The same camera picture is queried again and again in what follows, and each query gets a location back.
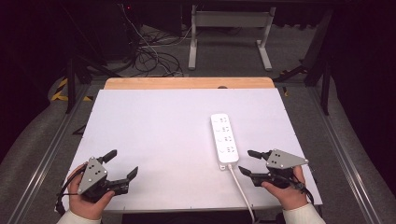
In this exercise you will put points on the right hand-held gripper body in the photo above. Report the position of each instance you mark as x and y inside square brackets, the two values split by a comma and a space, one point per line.
[280, 160]

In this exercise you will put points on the person's left hand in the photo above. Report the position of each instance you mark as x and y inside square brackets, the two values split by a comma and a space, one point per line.
[84, 207]

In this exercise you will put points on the yellow black hazard tape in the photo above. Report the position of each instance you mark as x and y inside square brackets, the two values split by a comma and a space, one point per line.
[59, 97]

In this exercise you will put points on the black metal stand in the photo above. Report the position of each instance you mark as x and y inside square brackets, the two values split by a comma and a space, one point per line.
[71, 87]
[325, 90]

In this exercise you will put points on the white board sheet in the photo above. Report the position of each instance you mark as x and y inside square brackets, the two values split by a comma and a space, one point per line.
[155, 140]

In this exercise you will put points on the white power strip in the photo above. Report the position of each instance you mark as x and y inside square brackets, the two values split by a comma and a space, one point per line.
[224, 138]

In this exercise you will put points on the aluminium floor rail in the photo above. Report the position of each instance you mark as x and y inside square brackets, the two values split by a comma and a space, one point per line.
[345, 161]
[40, 165]

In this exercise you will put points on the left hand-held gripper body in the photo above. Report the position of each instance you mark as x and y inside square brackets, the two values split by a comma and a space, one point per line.
[92, 175]

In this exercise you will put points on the white metal stand frame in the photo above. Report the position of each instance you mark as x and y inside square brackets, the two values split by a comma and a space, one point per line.
[232, 19]

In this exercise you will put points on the person's right hand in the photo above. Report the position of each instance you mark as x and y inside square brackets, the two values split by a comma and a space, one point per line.
[291, 197]

